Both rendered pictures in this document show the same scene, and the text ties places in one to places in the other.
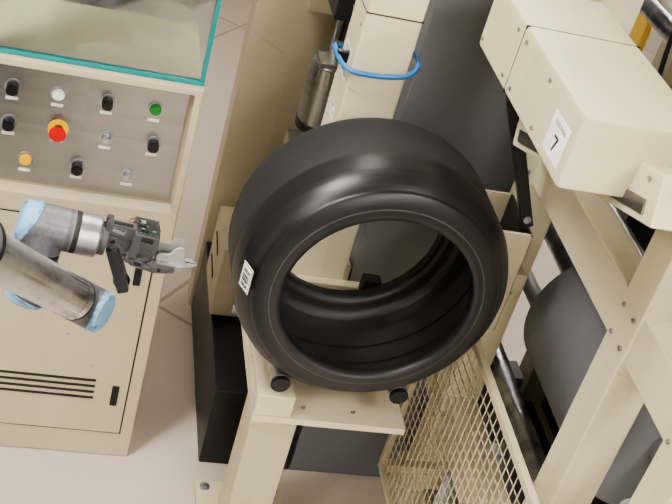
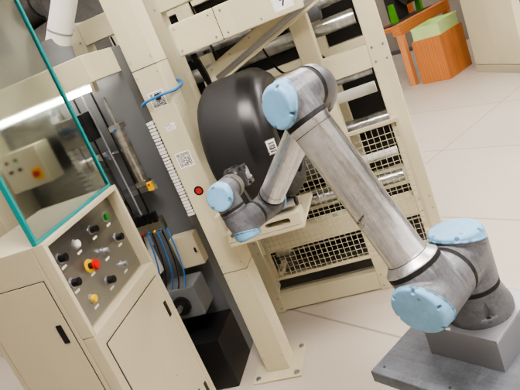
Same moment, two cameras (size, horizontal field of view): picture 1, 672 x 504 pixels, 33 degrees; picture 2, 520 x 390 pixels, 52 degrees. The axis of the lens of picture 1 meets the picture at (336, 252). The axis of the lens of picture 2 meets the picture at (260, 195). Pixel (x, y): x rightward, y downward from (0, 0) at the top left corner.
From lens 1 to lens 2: 2.29 m
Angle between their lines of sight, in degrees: 52
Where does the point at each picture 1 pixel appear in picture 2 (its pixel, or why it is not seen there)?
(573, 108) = not seen: outside the picture
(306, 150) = (219, 100)
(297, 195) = (250, 99)
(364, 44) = (165, 78)
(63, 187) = (113, 299)
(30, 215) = (224, 185)
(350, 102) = (179, 108)
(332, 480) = not seen: hidden behind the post
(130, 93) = (94, 217)
